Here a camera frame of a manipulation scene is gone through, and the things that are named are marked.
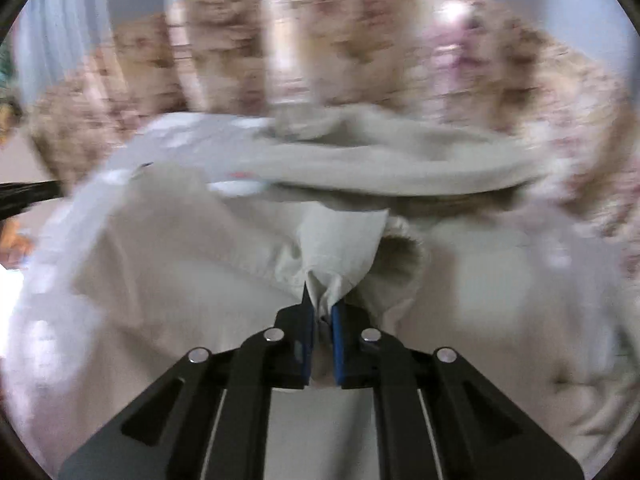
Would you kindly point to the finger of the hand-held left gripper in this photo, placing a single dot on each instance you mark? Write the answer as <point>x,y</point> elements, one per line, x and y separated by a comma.
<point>25,195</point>

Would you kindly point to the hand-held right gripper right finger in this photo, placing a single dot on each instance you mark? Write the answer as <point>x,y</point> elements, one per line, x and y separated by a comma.
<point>339,345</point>

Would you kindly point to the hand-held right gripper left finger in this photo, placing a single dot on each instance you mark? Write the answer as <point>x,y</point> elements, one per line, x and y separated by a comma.
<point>306,340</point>

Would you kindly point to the beige large garment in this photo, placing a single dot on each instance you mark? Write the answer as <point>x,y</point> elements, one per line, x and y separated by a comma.
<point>200,270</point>

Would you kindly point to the grey bedsheet with white clouds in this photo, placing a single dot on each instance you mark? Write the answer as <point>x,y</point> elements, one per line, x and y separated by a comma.
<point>165,140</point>

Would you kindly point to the floral beige curtain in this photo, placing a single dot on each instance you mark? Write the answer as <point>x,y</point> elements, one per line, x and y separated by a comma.
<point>350,40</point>

